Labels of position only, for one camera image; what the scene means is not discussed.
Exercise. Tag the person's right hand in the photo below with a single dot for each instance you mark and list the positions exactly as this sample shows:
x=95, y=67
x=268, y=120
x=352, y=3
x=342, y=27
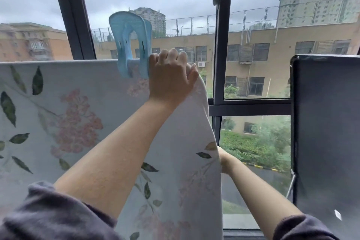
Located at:
x=227, y=164

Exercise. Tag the person's left hand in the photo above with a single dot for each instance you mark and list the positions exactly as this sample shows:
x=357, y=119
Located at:
x=168, y=79

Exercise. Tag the light blue clothes peg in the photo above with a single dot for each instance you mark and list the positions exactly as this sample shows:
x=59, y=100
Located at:
x=123, y=37

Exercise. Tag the floral light blue bedsheet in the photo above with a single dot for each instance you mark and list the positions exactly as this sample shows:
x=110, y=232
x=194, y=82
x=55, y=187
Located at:
x=84, y=107

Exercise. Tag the person's right forearm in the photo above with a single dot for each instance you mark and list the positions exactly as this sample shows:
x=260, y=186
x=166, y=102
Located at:
x=264, y=200

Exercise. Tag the person's left forearm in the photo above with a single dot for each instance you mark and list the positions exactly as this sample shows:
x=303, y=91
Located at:
x=112, y=161

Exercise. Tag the person's dark right sleeve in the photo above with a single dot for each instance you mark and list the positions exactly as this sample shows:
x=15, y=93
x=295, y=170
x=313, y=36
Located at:
x=306, y=228

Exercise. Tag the person's dark sleeve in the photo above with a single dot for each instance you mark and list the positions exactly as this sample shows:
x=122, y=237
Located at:
x=306, y=228
x=50, y=217

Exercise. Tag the person's dark left sleeve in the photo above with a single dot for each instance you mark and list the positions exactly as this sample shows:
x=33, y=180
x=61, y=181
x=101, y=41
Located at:
x=50, y=217

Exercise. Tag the grey tall apartment block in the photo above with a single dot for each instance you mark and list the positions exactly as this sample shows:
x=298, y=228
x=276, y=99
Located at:
x=156, y=20

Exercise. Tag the black flat panel board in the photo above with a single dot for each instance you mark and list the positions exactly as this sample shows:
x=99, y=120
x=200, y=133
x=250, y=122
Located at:
x=326, y=135

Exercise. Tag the long beige building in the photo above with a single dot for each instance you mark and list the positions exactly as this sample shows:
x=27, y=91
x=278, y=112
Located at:
x=281, y=37

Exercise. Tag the brown brick building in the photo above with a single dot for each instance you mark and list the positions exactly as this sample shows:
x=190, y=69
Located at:
x=31, y=43

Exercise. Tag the white tall apartment buildings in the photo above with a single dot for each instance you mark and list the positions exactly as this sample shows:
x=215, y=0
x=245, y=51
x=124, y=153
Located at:
x=317, y=3

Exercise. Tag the black metal window frame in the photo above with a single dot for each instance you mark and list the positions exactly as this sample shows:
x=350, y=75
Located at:
x=223, y=37

